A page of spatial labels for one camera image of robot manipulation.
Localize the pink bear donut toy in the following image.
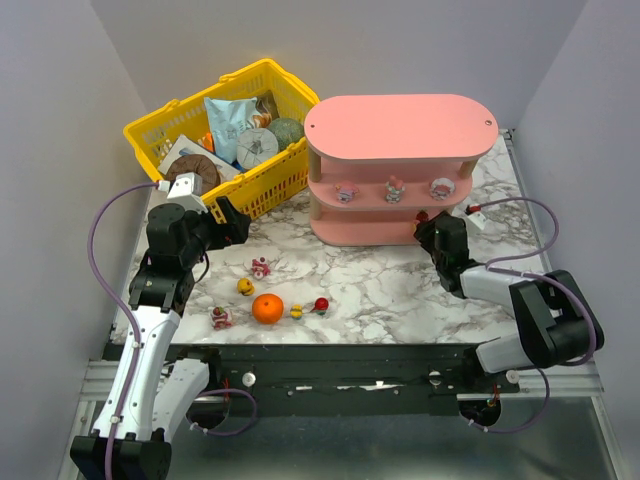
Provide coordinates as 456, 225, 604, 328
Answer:
414, 210, 429, 225

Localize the white ring pink figure toy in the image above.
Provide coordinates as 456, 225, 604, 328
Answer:
429, 178, 456, 201

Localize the pink bear strawberry toy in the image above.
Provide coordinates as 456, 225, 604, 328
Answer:
251, 257, 271, 280

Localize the pink round planet toy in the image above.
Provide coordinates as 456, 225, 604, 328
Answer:
334, 180, 359, 204

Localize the red strawberry figure toy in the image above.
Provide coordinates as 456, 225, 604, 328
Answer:
311, 297, 329, 316

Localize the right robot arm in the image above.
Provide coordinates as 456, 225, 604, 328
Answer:
413, 211, 605, 376

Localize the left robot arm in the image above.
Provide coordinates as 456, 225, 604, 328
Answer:
70, 197, 251, 479

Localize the pink three-tier wooden shelf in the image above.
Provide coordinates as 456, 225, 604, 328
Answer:
304, 94, 499, 246

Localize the brown striped wrapped roll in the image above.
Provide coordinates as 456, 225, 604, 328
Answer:
165, 154, 221, 195

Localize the yellow plastic shopping basket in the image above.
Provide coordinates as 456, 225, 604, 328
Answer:
123, 58, 319, 220

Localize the yellow duck toy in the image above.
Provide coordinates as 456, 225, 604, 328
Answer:
237, 278, 255, 296

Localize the grey paper-wrapped roll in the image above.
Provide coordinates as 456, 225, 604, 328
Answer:
236, 128, 279, 171

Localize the orange snack packet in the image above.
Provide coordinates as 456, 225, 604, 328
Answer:
202, 132, 215, 152

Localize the white and blue box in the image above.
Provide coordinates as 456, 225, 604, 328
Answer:
158, 135, 240, 183

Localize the orange fruit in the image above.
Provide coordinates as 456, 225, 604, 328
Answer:
251, 293, 284, 325

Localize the light blue cassava chips bag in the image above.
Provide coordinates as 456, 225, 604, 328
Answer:
204, 97, 260, 163

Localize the small yellow minion toy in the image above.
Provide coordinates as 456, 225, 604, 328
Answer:
290, 305, 303, 320

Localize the green melon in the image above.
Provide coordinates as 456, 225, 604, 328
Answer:
267, 117, 304, 152

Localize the brown snack bag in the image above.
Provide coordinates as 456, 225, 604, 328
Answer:
252, 92, 280, 128

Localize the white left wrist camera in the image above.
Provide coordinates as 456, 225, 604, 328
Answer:
157, 172, 207, 214

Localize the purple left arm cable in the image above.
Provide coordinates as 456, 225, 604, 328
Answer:
86, 182, 161, 480

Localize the black front mounting rail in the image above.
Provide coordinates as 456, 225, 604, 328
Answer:
163, 344, 519, 417

